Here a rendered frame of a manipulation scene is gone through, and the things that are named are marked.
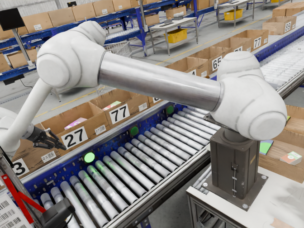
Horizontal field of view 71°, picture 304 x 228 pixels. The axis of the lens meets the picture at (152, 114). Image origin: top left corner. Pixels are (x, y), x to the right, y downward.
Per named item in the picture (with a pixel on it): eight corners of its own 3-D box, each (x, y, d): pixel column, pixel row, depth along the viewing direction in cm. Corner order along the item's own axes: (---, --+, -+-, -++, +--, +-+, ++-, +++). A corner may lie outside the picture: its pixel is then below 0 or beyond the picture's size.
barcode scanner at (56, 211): (83, 217, 87) (70, 203, 82) (56, 240, 83) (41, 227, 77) (77, 207, 92) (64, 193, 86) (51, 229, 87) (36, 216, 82)
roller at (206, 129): (220, 141, 158) (219, 135, 155) (171, 119, 195) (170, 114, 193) (224, 137, 160) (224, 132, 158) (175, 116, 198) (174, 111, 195)
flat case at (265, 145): (273, 142, 137) (273, 140, 136) (263, 160, 126) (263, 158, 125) (251, 136, 146) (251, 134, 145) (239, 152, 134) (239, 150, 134)
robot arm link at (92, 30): (60, 41, 84) (45, 51, 73) (91, 8, 77) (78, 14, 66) (86, 66, 89) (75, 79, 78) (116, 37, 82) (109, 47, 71)
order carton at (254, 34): (251, 52, 257) (252, 38, 249) (230, 50, 278) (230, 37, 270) (268, 43, 276) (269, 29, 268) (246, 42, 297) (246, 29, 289)
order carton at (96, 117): (61, 157, 145) (50, 137, 136) (49, 140, 166) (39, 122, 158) (111, 130, 164) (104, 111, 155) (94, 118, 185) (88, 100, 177)
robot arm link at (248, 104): (277, 79, 76) (314, 113, 57) (254, 116, 84) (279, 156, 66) (56, 19, 68) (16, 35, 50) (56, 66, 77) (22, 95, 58)
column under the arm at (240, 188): (268, 178, 117) (274, 128, 101) (247, 212, 103) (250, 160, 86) (224, 159, 134) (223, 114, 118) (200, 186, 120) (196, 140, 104)
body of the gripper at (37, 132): (24, 142, 106) (40, 148, 113) (36, 129, 107) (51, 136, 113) (21, 133, 111) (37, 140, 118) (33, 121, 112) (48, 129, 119)
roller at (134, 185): (143, 202, 124) (141, 197, 121) (102, 161, 161) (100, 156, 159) (150, 197, 126) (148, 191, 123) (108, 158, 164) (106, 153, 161)
